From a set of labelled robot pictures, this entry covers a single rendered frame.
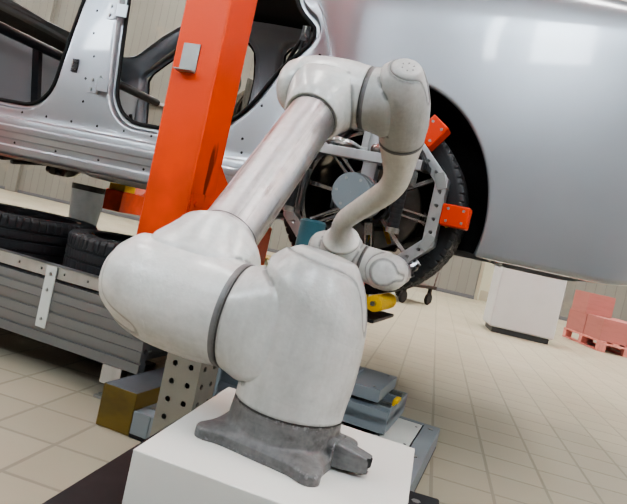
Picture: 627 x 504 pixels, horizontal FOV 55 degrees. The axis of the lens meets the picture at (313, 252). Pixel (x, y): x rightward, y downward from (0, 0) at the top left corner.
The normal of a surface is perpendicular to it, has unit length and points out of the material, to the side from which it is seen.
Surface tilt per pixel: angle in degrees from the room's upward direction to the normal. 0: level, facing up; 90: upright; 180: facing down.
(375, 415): 90
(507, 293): 90
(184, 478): 90
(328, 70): 51
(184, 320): 100
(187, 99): 90
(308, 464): 17
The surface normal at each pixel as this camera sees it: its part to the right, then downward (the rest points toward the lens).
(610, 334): -0.05, 0.03
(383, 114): -0.22, 0.66
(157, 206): -0.33, -0.04
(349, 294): 0.62, -0.15
